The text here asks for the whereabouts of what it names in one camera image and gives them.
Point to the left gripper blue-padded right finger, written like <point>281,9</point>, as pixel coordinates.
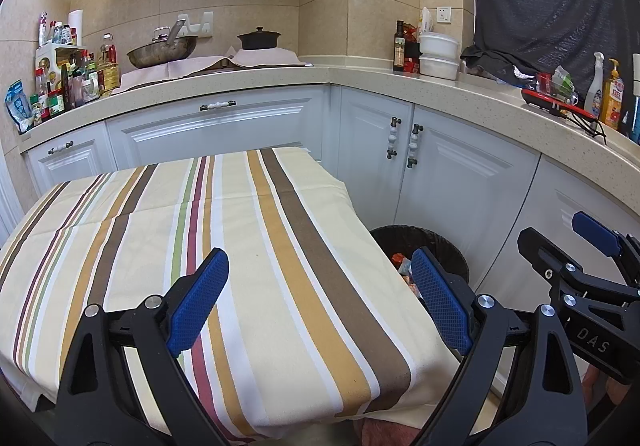
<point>436,287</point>

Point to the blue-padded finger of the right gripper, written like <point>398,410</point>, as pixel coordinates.
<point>595,233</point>
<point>546,258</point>

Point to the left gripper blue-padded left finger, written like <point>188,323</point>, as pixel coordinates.
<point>191,299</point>

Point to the large orange plastic bag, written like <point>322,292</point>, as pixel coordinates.
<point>400,261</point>

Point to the person's right hand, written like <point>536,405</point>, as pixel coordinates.
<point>593,379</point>

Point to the striped tablecloth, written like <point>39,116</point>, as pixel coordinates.
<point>247,278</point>

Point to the white spray bottle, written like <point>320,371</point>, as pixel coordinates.
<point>593,100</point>

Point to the yellow soap dispenser bottle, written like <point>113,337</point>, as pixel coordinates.
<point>613,95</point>

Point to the red dish rack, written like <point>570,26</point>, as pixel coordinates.
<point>553,106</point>

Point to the dark oil bottle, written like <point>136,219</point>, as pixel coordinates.
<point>399,47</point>

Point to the white stacked bowls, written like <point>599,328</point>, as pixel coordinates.
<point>440,56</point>

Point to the beige stove cover cloth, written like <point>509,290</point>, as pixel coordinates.
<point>243,59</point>

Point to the yellow cooking oil bottle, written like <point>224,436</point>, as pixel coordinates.
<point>108,68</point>

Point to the red packet by bottle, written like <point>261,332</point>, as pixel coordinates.
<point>412,50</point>

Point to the dark hanging garment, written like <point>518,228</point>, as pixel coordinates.
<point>513,38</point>

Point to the steel wok pan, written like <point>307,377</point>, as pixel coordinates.
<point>166,46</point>

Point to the black lidded pot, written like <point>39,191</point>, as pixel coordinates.
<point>260,39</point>

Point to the blue white snack bag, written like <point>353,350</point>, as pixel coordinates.
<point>18,107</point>

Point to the white spice rack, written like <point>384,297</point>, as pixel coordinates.
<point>49,61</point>

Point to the paper towel roll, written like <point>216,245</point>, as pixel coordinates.
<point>75,19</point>

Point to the cabinet door handle right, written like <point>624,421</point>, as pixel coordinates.
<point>413,147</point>

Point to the cabinet door handle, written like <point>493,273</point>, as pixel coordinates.
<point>413,147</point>
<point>392,138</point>

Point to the cabinet door handle left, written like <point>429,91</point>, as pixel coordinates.
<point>392,138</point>

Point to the drawer handle centre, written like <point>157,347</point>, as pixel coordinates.
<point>217,105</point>

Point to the drawer handle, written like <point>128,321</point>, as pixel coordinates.
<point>62,147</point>
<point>217,105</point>

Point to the drawer handle left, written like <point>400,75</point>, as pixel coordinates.
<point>62,147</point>

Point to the white wall socket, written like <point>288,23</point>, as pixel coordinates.
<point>444,15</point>

